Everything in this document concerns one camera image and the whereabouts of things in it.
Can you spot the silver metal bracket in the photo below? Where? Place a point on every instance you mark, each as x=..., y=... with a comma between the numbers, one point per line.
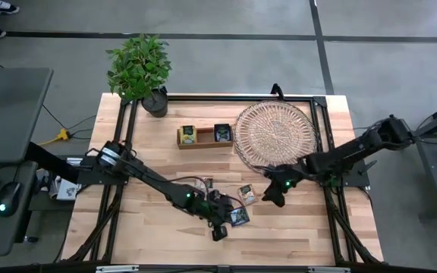
x=117, y=268
x=328, y=270

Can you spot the white cardboard box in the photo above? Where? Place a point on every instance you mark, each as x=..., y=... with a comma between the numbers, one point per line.
x=66, y=189

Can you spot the black metal stand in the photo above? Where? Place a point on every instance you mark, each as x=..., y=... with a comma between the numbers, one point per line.
x=436, y=178

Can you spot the black aluminium table frame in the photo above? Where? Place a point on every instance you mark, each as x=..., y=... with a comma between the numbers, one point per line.
x=222, y=98

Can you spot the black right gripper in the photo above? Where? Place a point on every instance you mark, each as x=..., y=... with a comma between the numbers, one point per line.
x=283, y=181

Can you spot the wooden tea organizer box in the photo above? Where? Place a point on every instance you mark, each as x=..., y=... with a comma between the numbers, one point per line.
x=204, y=139

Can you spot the black desk leg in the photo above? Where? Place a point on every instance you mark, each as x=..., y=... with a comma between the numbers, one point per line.
x=51, y=163

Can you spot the black table clamp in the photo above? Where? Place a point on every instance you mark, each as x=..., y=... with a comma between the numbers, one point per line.
x=277, y=91

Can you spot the dark blue tea packet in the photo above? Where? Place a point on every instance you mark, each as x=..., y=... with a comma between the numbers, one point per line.
x=240, y=217
x=222, y=132

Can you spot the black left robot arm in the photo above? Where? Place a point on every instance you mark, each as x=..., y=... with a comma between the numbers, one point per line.
x=154, y=180

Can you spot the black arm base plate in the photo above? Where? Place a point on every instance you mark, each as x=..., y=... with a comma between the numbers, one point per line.
x=89, y=174
x=355, y=176

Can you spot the round woven wicker tray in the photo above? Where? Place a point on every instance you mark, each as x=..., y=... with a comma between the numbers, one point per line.
x=275, y=132

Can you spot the yellow-green tea packet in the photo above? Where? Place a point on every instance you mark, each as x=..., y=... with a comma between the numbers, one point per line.
x=187, y=134

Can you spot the silver packet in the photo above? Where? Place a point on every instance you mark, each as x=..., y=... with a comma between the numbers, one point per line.
x=247, y=194

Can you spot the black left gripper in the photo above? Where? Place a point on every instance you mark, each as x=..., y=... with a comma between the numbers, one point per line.
x=216, y=204

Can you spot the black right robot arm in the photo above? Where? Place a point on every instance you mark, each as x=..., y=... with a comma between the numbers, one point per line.
x=336, y=159

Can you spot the black lit computer mouse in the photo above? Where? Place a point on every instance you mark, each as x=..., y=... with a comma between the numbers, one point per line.
x=9, y=197

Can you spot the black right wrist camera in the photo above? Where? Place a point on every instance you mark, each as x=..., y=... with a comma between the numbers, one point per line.
x=280, y=201

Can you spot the green potted plant black pot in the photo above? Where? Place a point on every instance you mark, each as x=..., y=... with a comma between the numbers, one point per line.
x=139, y=68

